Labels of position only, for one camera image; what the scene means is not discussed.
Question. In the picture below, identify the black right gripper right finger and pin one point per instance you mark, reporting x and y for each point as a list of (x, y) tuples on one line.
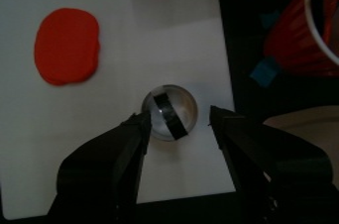
[(274, 175)]

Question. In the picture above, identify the white cutting board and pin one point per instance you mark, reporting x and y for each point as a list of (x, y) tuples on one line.
[(133, 53)]

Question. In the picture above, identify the flat red dough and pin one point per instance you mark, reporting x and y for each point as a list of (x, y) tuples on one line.
[(66, 46)]

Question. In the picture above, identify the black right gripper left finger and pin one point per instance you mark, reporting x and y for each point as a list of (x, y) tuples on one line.
[(102, 175)]

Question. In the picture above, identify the red plastic cup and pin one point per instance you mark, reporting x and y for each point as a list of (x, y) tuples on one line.
[(296, 43)]

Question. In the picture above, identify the blue tape piece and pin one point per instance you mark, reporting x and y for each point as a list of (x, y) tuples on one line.
[(265, 72), (269, 20)]

